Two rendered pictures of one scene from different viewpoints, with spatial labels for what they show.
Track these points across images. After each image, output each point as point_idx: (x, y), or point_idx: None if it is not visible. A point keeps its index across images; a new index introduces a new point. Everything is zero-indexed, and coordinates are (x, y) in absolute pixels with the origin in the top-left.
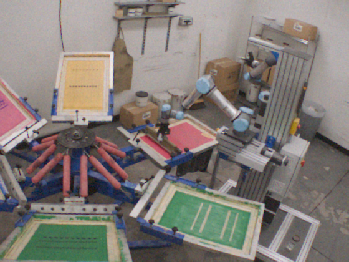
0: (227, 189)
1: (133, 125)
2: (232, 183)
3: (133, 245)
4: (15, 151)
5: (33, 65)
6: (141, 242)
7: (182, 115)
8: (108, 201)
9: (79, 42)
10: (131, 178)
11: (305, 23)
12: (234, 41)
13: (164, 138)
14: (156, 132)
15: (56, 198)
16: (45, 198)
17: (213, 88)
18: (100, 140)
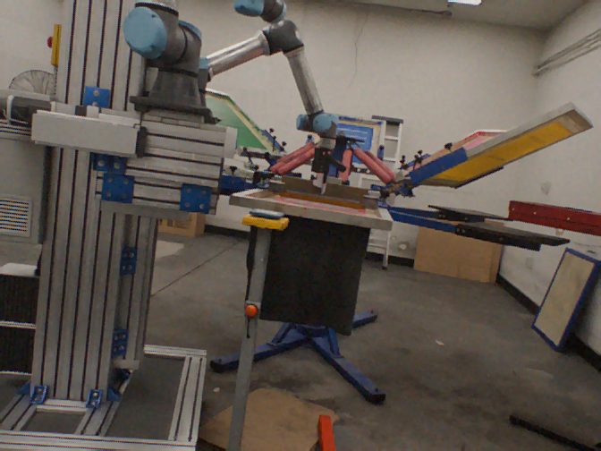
0: (176, 421)
1: (384, 190)
2: (174, 448)
3: (259, 345)
4: (424, 209)
5: None
6: (254, 351)
7: (298, 117)
8: (385, 390)
9: None
10: (434, 445)
11: None
12: None
13: (314, 180)
14: (337, 183)
15: (435, 365)
16: (443, 360)
17: (266, 41)
18: (342, 158)
